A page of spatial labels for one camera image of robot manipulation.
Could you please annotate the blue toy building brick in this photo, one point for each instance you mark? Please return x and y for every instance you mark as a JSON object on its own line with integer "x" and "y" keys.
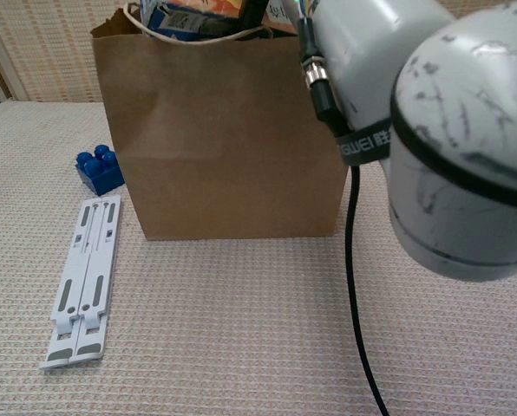
{"x": 100, "y": 173}

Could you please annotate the beige woven folding screen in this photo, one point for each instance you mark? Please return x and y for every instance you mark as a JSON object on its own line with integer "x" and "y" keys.
{"x": 46, "y": 52}

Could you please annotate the beige woven tablecloth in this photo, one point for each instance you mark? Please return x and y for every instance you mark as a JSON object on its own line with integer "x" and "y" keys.
{"x": 219, "y": 325}

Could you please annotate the brown paper shopping bag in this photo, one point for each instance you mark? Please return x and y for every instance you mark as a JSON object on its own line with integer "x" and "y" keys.
{"x": 224, "y": 143}

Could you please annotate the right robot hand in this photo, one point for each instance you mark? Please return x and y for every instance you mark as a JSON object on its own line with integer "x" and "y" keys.
{"x": 254, "y": 13}

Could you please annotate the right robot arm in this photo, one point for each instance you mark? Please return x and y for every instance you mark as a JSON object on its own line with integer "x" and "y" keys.
{"x": 458, "y": 151}

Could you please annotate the orange cookie box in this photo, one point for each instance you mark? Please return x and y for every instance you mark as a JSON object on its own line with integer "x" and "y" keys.
{"x": 185, "y": 17}

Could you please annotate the white folding laptop stand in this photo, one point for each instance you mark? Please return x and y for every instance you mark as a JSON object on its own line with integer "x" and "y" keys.
{"x": 85, "y": 277}

